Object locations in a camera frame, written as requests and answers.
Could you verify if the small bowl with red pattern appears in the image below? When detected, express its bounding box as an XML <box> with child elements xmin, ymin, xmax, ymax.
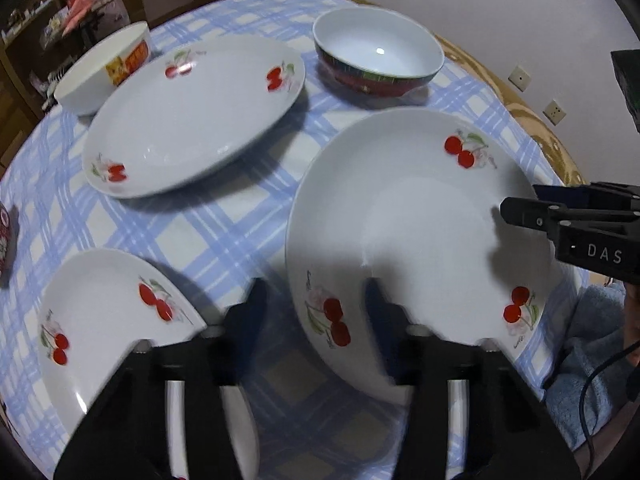
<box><xmin>0</xmin><ymin>204</ymin><xmax>18</xmax><ymax>281</ymax></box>

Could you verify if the white wall socket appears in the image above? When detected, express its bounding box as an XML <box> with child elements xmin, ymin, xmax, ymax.
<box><xmin>543</xmin><ymin>99</ymin><xmax>566</xmax><ymax>126</ymax></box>
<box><xmin>507</xmin><ymin>63</ymin><xmax>532</xmax><ymax>92</ymax></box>

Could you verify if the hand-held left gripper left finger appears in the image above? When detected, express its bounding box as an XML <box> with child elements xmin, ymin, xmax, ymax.
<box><xmin>52</xmin><ymin>277</ymin><xmax>271</xmax><ymax>480</ymax></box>

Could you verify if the light blue fleece cloth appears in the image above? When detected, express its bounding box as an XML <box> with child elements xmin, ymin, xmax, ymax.
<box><xmin>542</xmin><ymin>285</ymin><xmax>640</xmax><ymax>451</ymax></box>

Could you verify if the large round cherry plate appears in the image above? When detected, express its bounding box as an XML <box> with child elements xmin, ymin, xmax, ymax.
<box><xmin>285</xmin><ymin>107</ymin><xmax>568</xmax><ymax>406</ymax></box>

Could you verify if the bowl with red green outside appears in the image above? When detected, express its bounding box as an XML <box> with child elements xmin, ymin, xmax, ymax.
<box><xmin>313</xmin><ymin>8</ymin><xmax>445</xmax><ymax>98</ymax></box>

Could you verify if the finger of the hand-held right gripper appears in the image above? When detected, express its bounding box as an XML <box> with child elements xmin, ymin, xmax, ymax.
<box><xmin>499</xmin><ymin>196</ymin><xmax>640</xmax><ymax>241</ymax></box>
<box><xmin>532</xmin><ymin>183</ymin><xmax>640</xmax><ymax>212</ymax></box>

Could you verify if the oval cherry plate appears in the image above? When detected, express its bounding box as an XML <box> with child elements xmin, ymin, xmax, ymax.
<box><xmin>81</xmin><ymin>35</ymin><xmax>307</xmax><ymax>198</ymax></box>

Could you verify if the blue plaid tablecloth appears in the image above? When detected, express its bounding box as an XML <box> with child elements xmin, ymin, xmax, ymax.
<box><xmin>0</xmin><ymin>0</ymin><xmax>591</xmax><ymax>480</ymax></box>

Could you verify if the small round cherry plate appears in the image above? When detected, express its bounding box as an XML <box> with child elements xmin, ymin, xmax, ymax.
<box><xmin>36</xmin><ymin>248</ymin><xmax>258</xmax><ymax>480</ymax></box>

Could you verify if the pale floral bag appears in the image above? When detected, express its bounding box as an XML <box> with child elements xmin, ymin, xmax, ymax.
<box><xmin>92</xmin><ymin>0</ymin><xmax>128</xmax><ymax>31</ymax></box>

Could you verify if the black cable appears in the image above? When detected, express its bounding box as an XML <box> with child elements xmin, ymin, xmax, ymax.
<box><xmin>542</xmin><ymin>340</ymin><xmax>640</xmax><ymax>480</ymax></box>

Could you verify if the wooden shelf cabinet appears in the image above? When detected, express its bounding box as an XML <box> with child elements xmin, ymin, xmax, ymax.
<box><xmin>0</xmin><ymin>0</ymin><xmax>151</xmax><ymax>161</ymax></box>

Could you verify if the white bowl with yellow print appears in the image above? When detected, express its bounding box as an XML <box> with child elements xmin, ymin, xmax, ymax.
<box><xmin>53</xmin><ymin>21</ymin><xmax>152</xmax><ymax>117</ymax></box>

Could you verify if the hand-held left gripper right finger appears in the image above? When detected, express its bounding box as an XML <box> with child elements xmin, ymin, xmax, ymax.
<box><xmin>364</xmin><ymin>277</ymin><xmax>583</xmax><ymax>480</ymax></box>

